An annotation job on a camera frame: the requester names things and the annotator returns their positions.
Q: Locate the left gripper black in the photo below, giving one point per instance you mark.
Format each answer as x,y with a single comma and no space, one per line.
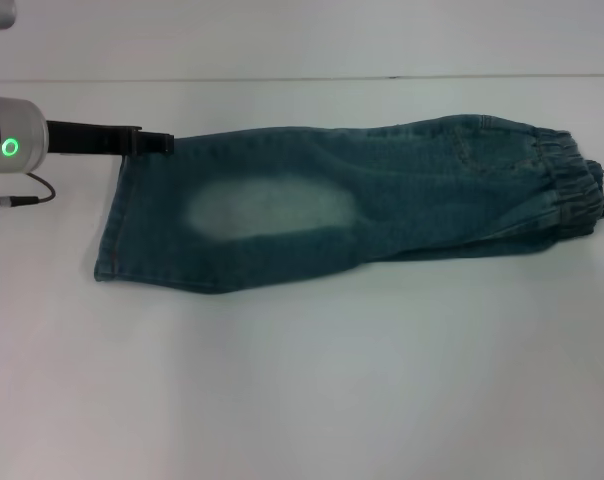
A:
87,139

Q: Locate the blue denim shorts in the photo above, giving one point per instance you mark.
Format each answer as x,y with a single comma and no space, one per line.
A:
382,200

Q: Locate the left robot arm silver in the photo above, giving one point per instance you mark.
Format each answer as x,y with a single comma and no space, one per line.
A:
17,135

